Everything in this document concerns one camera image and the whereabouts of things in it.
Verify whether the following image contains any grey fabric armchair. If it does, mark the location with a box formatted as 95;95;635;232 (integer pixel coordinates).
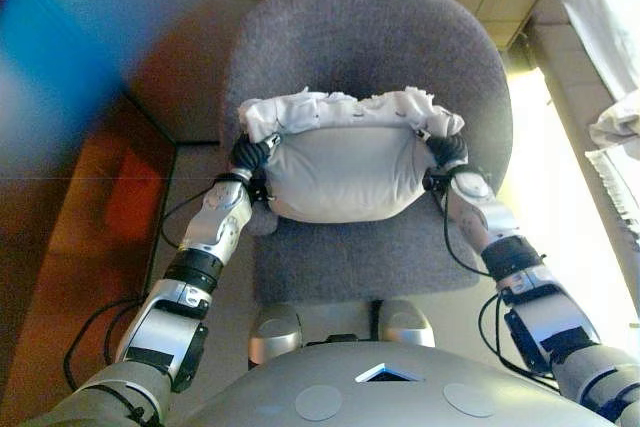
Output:
222;0;514;306

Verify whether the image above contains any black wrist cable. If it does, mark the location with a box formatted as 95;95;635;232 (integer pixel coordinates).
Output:
159;191;216;251
442;186;494;278

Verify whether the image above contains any silver robot torso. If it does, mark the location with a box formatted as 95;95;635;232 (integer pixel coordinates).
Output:
169;341;601;427

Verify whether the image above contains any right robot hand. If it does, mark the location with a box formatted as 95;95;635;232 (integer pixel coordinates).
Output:
417;126;471;173

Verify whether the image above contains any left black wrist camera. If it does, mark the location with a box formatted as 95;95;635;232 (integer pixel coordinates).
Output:
249;174;276;204

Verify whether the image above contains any beige bed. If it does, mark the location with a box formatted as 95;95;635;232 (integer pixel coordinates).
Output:
527;0;640;268

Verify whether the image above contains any white cushion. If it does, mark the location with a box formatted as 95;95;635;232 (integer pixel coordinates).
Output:
237;86;466;223

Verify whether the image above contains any white bed sheet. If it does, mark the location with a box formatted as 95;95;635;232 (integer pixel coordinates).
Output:
559;0;640;103

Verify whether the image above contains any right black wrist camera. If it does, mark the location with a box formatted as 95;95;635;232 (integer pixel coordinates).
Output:
422;169;451;193

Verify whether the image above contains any right silver robot leg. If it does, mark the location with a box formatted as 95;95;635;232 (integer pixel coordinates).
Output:
382;299;436;348

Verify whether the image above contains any crumpled white cloth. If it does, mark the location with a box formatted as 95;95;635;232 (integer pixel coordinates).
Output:
588;96;640;148

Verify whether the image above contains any black left upper arm cable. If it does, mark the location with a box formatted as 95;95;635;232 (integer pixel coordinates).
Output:
62;296;146;393

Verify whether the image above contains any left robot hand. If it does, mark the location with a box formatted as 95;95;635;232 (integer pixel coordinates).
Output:
228;132;281;181

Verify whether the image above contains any black right upper arm cable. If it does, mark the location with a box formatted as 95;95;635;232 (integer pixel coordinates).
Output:
477;294;561;391

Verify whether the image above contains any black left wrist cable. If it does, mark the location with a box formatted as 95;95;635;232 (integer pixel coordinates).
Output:
159;191;216;251

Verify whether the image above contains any silver robot leg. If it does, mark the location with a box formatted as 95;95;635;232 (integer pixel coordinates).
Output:
248;304;304;373
382;299;436;348

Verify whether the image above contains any left silver robot leg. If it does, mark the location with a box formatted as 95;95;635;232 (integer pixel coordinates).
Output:
248;304;304;373

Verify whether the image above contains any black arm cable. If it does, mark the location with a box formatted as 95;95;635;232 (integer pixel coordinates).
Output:
477;294;561;391
62;296;146;393

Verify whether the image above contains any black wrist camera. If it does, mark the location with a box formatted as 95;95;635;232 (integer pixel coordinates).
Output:
249;174;276;204
422;169;451;193

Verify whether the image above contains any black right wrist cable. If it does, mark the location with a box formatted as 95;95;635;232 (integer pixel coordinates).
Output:
442;186;494;278

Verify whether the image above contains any white fringed blanket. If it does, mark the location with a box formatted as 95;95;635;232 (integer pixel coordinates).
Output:
584;146;640;253

